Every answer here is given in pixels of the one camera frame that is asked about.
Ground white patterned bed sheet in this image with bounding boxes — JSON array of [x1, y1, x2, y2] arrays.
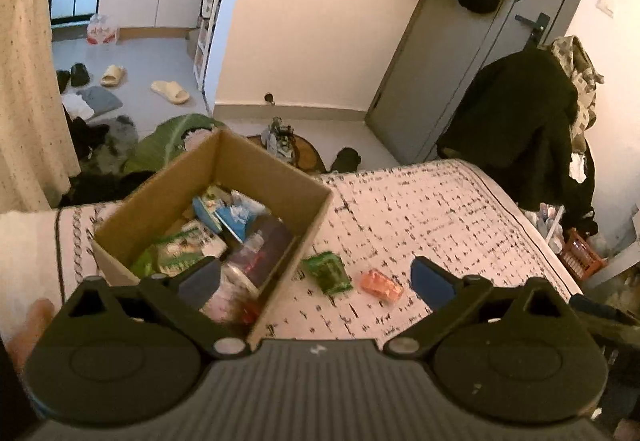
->
[[54, 159, 585, 347]]

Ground black door handle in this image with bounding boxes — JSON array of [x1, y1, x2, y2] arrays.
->
[[514, 12, 551, 45]]

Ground orange snack packet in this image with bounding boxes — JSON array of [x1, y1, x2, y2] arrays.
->
[[360, 269, 405, 305]]

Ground black slippers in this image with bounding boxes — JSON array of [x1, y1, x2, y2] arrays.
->
[[55, 63, 91, 93]]

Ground black shoe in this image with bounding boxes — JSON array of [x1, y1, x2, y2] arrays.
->
[[329, 147, 362, 174]]

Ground orange plastic basket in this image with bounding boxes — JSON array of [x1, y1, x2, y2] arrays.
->
[[558, 228, 606, 280]]

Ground red and white plastic bag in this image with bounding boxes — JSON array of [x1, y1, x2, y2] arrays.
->
[[87, 13, 121, 46]]

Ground clear plastic bottle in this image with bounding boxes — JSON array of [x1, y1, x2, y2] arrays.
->
[[226, 230, 266, 273]]

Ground person's bare leg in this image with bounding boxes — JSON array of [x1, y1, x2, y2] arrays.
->
[[9, 298, 57, 368]]

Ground beige slipper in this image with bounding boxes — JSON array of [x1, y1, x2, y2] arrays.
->
[[150, 80, 191, 105], [100, 64, 127, 88]]

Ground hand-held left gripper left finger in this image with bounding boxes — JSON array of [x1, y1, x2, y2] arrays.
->
[[60, 257, 249, 358]]

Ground teal snack packet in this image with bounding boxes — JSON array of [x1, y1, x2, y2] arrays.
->
[[192, 195, 224, 235]]

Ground dark clothes pile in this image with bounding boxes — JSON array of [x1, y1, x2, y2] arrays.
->
[[69, 115, 141, 174]]

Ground grey sneakers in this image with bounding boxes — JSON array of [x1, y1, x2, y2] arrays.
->
[[262, 116, 301, 158]]

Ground dark coat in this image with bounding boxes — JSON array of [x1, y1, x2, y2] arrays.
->
[[437, 46, 599, 236]]

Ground brown cardboard box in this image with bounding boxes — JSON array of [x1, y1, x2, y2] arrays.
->
[[90, 128, 334, 353]]

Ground green and white snack packet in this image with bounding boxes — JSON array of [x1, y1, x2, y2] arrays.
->
[[149, 220, 229, 278]]

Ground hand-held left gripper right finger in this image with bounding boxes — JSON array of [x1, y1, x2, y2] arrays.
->
[[382, 256, 567, 358]]

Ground white folded cloth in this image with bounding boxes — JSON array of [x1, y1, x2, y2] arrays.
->
[[62, 93, 96, 122]]

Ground green leaf cushion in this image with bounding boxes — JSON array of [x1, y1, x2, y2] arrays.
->
[[122, 113, 227, 175]]

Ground camouflage garment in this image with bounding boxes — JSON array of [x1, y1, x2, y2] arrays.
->
[[550, 34, 606, 149]]

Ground round brown mat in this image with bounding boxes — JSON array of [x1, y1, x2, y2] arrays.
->
[[247, 133, 327, 175]]

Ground white shelf rack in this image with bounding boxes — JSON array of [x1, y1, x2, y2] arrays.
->
[[192, 0, 227, 93]]

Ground grey folded cloth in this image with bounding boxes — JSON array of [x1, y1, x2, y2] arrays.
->
[[75, 86, 124, 120]]

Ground cream speckled curtain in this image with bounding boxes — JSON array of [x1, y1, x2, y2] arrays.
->
[[0, 0, 82, 213]]

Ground grey door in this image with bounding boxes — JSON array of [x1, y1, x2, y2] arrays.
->
[[364, 0, 607, 167]]

